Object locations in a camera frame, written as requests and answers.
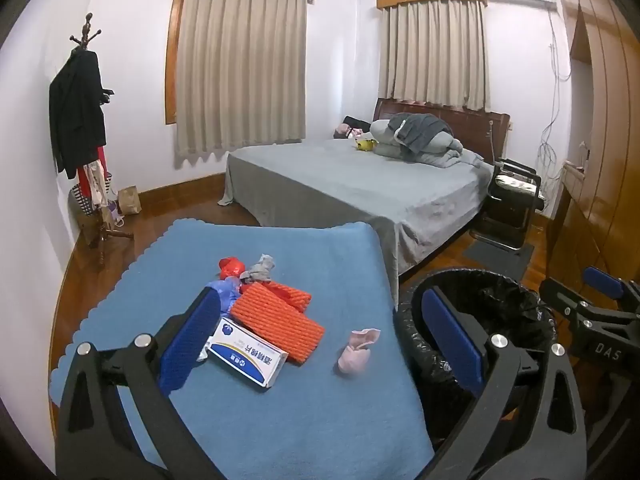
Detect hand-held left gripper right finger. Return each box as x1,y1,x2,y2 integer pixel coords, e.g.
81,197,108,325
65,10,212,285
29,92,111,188
421,287,587,480

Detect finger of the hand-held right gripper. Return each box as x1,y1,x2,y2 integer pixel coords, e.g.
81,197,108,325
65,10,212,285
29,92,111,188
539,277,602,327
583,266,640,312

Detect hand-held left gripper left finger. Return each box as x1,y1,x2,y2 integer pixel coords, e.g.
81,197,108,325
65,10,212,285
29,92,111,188
56,287,226,480

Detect blue plastic glove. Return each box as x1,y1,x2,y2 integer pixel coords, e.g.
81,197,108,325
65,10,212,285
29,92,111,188
205,277,246,317

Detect white and blue medicine box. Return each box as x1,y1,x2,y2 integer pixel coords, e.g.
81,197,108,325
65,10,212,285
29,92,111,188
206,316,290,390

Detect black bin with black liner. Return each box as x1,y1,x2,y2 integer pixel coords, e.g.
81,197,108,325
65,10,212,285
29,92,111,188
396,267,560,453

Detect grey sock ball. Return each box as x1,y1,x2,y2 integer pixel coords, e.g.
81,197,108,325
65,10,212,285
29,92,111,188
246,255,277,283

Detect pink face mask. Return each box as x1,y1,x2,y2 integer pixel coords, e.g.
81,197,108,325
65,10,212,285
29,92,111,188
337,328,382,376

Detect grey floor mat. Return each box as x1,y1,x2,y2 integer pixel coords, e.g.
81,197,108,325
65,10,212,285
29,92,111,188
465,240,536,272

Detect red plastic bag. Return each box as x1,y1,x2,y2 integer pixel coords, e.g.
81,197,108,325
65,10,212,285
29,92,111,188
218,256,251,283

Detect orange foam net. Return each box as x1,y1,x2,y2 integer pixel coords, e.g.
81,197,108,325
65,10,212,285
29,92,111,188
229,281,326,365

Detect black folding chair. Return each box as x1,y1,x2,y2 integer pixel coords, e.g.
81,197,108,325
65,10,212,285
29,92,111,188
470,158,543,253

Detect wooden wardrobe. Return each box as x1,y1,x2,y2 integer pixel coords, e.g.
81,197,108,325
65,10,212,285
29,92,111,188
545,0,640,301

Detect wooden coat rack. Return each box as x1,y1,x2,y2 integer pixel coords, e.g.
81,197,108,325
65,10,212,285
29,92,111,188
70,12,135,271

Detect blue scalloped mat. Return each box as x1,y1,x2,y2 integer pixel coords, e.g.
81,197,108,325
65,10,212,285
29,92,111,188
50,217,436,480

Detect brown paper bag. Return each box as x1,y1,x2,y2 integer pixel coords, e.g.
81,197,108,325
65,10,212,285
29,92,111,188
117,186,142,216

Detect striped tote bag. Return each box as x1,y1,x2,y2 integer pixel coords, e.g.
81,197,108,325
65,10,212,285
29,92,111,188
71,182,113,218

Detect bed with grey sheet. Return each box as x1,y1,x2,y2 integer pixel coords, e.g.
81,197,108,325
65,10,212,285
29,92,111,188
218,137,496,291

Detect beige garment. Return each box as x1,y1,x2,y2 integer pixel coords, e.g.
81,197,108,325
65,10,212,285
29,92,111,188
82,160,112,207

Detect grey folded duvet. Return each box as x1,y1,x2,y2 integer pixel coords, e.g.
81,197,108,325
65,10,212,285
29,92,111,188
371,119,485,168

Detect red garment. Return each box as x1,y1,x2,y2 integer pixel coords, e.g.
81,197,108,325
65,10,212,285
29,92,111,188
75,145,108,216

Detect dark wooden headboard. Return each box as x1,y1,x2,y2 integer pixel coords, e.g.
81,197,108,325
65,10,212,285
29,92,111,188
372,97,511,162

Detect dark grey garment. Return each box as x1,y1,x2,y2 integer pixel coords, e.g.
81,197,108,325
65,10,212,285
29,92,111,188
389,114,453,155

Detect black jacket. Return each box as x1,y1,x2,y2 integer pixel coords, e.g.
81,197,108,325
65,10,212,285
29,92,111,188
48,50,116,181

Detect wide beige curtain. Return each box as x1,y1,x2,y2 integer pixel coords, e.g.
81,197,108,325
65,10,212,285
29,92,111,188
175,0,308,163

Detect narrow beige curtain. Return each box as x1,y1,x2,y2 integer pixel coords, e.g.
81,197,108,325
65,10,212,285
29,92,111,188
382,0,488,111

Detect hanging wall cables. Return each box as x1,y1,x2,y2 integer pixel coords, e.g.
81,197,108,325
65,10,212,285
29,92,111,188
537,10,573,201

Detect wooden window frame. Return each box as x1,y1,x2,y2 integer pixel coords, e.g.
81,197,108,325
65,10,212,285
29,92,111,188
164,0,187,126

